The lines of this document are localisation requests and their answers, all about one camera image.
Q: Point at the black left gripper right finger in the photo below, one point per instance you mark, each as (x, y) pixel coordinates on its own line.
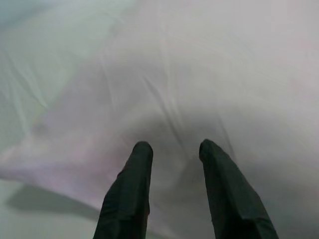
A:
(229, 199)

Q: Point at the beige bed mattress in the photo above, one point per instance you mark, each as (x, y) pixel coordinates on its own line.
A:
(37, 219)

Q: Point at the pink patterned pillow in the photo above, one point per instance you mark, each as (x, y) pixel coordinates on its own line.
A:
(174, 74)

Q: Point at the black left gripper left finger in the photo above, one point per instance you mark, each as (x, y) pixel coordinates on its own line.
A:
(127, 199)

